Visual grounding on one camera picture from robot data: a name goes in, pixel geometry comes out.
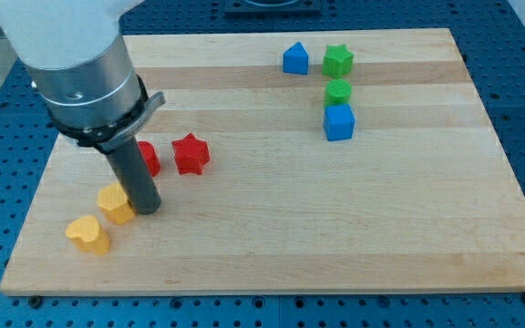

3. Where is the black flange mounting ring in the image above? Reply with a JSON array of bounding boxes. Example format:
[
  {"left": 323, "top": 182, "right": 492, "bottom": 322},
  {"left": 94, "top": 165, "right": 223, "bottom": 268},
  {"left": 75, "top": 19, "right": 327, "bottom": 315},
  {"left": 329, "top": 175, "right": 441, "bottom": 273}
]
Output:
[{"left": 32, "top": 75, "right": 166, "bottom": 153}]

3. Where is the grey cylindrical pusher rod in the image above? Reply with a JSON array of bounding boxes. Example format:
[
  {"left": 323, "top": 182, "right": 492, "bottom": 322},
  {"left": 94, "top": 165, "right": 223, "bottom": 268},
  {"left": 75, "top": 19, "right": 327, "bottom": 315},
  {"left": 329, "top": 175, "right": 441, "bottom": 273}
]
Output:
[{"left": 107, "top": 138, "right": 161, "bottom": 215}]

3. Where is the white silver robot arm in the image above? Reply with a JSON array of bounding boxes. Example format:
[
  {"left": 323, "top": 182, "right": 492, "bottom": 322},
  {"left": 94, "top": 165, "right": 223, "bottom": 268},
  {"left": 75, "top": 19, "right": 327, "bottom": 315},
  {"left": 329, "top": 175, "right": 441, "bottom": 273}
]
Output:
[{"left": 0, "top": 0, "right": 165, "bottom": 214}]

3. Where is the red star block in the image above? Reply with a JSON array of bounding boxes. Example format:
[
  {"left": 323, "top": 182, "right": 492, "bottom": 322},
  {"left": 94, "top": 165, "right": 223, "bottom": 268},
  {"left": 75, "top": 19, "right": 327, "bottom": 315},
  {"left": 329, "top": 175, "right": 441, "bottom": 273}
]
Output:
[{"left": 171, "top": 133, "right": 211, "bottom": 175}]

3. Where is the green star block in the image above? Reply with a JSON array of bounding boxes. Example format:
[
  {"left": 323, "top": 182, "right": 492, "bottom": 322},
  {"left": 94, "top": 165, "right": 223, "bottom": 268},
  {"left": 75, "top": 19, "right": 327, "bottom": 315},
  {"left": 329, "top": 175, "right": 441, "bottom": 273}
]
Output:
[{"left": 322, "top": 44, "right": 354, "bottom": 78}]

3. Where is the red cylinder block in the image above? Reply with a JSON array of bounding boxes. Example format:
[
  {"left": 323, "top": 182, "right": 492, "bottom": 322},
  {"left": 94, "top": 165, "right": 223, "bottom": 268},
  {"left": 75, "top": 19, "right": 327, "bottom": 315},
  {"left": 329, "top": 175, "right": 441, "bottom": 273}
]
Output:
[{"left": 138, "top": 141, "right": 161, "bottom": 177}]

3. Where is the yellow hexagon block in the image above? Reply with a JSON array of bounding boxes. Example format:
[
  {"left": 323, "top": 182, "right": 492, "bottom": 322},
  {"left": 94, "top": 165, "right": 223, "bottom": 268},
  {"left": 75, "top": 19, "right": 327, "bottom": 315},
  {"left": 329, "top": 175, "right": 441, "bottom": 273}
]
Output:
[{"left": 97, "top": 182, "right": 136, "bottom": 225}]

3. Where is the yellow heart block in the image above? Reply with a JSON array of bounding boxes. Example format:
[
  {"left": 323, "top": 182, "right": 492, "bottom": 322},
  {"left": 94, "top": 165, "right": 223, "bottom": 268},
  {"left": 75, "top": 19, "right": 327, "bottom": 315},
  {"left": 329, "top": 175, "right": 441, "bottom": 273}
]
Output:
[{"left": 65, "top": 215, "right": 110, "bottom": 255}]

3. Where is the blue triangle block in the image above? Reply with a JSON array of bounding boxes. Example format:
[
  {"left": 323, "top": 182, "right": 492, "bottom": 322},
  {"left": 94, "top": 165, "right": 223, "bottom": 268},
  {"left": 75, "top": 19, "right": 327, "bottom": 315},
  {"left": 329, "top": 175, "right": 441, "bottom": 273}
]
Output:
[{"left": 283, "top": 42, "right": 309, "bottom": 75}]

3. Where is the blue cube block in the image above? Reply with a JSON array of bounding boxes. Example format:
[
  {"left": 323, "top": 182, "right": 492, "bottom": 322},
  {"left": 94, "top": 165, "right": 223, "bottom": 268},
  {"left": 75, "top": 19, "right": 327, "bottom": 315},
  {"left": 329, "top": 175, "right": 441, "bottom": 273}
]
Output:
[{"left": 323, "top": 104, "right": 355, "bottom": 141}]

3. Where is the green cylinder block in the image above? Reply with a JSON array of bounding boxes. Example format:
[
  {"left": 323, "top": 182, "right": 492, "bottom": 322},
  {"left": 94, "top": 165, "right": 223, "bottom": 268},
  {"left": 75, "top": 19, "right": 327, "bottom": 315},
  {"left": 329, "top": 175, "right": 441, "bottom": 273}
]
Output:
[{"left": 324, "top": 78, "right": 352, "bottom": 107}]

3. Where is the light wooden board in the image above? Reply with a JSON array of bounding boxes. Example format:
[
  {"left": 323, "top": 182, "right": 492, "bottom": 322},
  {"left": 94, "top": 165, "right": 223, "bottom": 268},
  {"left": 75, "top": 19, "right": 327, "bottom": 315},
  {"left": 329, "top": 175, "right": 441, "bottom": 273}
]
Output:
[{"left": 0, "top": 28, "right": 525, "bottom": 296}]

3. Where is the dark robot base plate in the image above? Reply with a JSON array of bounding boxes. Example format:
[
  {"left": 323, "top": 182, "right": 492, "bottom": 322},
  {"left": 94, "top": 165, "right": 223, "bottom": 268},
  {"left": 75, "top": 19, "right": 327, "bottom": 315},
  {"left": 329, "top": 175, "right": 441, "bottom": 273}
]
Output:
[{"left": 221, "top": 0, "right": 322, "bottom": 15}]

